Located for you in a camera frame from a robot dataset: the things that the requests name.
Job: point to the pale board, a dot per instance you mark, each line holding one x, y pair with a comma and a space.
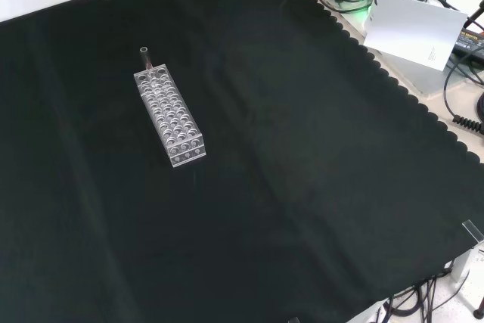
412, 28

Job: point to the clear test tube rack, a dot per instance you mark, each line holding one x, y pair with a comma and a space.
166, 118

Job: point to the black power adapter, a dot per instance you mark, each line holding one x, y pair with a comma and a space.
470, 41

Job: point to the white table leg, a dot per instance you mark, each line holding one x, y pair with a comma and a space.
463, 266

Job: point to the black tripod leg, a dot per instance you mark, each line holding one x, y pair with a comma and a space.
474, 16

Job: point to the clear cloth clip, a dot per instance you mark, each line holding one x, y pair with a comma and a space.
473, 230
294, 320

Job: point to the clear glass test tube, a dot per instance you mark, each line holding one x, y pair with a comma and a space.
145, 59

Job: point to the black table cloth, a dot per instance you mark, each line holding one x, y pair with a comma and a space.
264, 149

